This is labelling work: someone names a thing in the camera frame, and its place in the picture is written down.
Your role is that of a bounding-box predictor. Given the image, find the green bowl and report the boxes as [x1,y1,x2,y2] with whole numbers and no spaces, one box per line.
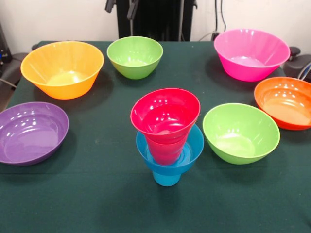
[106,36,164,80]
[202,103,281,165]

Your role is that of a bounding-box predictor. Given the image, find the red bowl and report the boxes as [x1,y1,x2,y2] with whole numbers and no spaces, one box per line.
[130,88,202,146]

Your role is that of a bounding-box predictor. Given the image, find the pink bowl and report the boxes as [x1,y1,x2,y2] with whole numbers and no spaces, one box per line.
[213,28,291,83]

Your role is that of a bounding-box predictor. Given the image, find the red cup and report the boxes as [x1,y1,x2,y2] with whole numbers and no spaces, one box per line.
[145,135,189,166]

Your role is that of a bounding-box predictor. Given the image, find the blue bowl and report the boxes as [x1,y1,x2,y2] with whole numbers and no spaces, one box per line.
[136,124,205,174]

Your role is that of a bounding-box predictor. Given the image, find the purple bowl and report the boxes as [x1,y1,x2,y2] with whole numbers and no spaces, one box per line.
[0,101,70,166]

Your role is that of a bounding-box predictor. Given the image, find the blue cup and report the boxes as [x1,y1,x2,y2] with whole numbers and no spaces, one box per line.
[152,169,182,187]

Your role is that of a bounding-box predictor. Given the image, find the yellow bowl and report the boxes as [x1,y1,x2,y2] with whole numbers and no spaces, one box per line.
[20,40,105,100]

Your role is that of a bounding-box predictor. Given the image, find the black office chair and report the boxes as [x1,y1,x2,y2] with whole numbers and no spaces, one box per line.
[0,52,30,88]
[284,46,311,82]

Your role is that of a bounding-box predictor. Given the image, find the black computer box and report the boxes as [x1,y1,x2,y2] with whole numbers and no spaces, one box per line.
[0,23,13,65]

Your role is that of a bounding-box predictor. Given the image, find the orange bowl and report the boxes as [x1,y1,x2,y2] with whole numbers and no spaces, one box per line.
[254,76,311,131]

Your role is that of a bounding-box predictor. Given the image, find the dark green tablecloth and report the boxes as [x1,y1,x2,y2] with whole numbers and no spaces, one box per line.
[0,40,311,233]

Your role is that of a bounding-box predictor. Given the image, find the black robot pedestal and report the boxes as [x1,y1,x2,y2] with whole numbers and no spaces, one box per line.
[112,0,198,42]

